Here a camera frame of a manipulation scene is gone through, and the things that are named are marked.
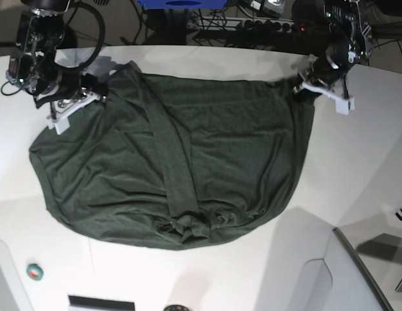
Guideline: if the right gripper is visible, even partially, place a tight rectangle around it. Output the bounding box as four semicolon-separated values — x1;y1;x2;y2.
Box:
35;73;108;109

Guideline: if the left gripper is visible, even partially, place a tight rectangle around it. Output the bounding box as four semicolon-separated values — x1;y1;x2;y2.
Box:
293;53;350;97

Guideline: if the dark green t-shirt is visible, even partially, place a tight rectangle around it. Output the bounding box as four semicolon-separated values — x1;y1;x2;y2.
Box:
29;63;315;251

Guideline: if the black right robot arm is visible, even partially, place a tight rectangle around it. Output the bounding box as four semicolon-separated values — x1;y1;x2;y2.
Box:
6;1;108;111

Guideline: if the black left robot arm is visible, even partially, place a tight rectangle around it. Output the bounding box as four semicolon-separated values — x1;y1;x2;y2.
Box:
292;1;372;100

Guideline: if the blue plastic bin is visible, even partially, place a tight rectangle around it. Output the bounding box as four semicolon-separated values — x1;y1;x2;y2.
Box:
138;0;227;10

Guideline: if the grey power strip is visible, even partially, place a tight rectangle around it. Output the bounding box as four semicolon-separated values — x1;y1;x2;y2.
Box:
187;16;305;33

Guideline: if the green red round button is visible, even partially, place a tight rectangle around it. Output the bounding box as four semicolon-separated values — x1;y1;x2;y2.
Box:
26;264;44;281

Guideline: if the black white label plate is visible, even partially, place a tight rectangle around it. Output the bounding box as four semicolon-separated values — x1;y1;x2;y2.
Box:
68;295;136;311

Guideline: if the black round knob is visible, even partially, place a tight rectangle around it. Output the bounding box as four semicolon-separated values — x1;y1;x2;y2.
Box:
163;305;190;311

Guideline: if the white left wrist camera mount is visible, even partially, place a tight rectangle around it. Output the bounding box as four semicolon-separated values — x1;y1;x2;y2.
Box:
293;82;355;115

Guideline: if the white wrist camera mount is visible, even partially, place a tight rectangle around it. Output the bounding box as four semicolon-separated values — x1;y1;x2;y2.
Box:
46;91;106;135
293;82;355;115

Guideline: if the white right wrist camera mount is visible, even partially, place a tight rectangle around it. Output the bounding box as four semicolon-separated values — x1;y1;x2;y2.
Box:
46;91;106;135

